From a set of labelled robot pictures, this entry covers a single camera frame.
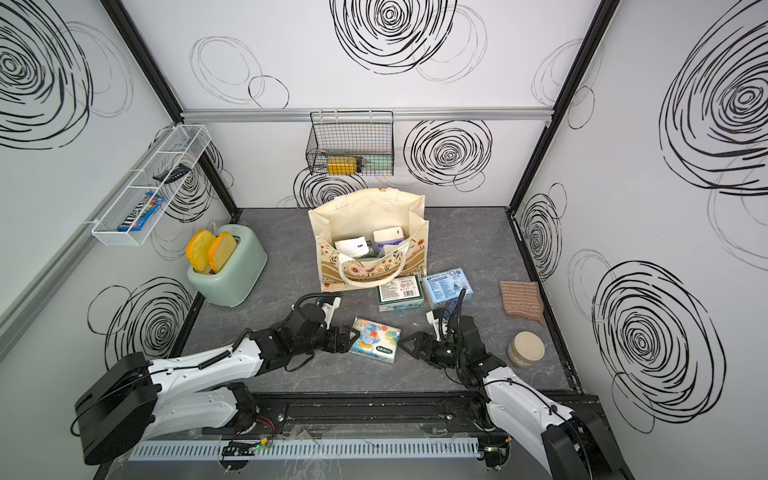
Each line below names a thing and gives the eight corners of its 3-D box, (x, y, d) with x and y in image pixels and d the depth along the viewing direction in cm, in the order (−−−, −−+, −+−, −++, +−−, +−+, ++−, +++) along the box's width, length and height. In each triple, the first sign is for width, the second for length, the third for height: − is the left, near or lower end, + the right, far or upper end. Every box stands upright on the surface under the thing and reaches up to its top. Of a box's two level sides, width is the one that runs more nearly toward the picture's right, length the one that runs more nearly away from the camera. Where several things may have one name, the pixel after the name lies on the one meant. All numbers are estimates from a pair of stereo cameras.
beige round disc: (511, 367, 83) (519, 359, 78) (504, 340, 88) (511, 331, 83) (539, 367, 83) (549, 359, 78) (531, 340, 88) (540, 331, 83)
